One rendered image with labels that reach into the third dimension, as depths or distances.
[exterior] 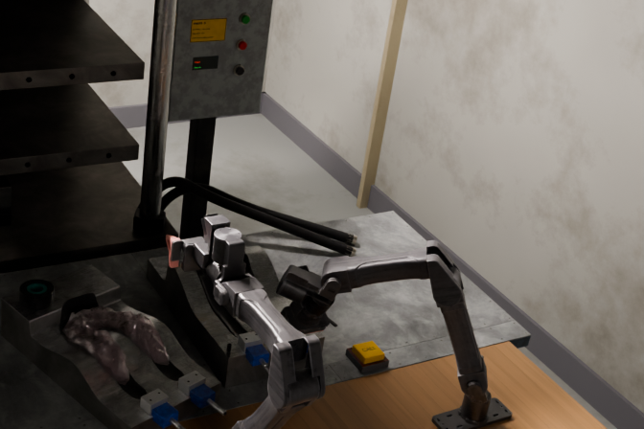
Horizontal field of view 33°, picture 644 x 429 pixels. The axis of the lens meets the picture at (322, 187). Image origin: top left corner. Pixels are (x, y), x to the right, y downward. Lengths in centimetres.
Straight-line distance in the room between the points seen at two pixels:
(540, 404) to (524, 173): 165
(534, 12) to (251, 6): 135
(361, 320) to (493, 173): 163
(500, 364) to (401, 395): 32
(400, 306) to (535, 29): 152
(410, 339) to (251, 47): 98
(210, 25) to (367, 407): 119
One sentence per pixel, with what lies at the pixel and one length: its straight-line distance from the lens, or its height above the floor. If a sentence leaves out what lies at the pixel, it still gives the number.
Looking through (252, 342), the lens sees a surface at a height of 91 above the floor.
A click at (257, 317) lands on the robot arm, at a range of 214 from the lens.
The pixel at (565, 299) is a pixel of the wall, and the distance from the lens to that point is 424.
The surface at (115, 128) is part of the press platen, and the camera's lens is 324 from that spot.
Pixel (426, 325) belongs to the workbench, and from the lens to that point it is 297.
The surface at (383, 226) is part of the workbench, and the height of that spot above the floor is 80.
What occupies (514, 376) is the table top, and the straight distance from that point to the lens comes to 287.
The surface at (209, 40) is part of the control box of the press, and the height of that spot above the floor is 132.
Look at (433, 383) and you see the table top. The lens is 277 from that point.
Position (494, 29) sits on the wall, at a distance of 435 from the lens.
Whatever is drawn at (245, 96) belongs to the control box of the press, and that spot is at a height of 113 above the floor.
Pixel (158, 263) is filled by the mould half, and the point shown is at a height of 86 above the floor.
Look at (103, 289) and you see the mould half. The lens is 274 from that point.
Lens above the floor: 244
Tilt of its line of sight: 27 degrees down
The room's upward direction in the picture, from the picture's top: 9 degrees clockwise
